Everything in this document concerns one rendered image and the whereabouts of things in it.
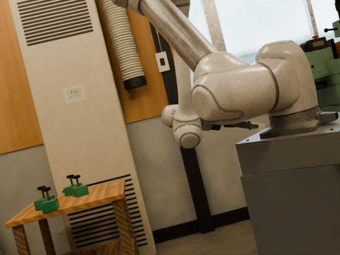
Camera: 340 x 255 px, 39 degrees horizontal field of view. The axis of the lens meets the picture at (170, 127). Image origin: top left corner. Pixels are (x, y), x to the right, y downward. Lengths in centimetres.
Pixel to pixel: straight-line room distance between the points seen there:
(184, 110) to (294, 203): 61
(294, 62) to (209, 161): 204
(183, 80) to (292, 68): 53
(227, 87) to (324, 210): 43
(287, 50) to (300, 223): 50
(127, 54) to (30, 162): 100
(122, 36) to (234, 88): 198
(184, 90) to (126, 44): 144
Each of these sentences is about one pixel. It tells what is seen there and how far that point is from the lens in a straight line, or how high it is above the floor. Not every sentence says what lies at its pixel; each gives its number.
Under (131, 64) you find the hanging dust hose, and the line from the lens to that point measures 321.
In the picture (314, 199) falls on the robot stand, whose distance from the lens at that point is 142.
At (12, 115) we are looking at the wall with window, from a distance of 347.
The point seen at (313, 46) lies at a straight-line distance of 219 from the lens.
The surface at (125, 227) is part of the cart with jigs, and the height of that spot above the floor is 36.
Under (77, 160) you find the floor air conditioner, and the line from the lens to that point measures 311.
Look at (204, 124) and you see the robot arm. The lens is 203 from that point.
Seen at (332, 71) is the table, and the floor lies 85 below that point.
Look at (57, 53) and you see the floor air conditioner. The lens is 315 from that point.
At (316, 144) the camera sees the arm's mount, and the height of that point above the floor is 66.
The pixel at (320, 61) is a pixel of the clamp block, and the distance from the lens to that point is 219.
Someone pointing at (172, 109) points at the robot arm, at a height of 86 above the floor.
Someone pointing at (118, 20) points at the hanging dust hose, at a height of 152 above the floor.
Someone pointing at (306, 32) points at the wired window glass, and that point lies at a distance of 373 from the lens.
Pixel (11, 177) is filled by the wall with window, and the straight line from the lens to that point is 350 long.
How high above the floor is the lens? 83
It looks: 1 degrees down
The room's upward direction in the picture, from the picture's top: 14 degrees counter-clockwise
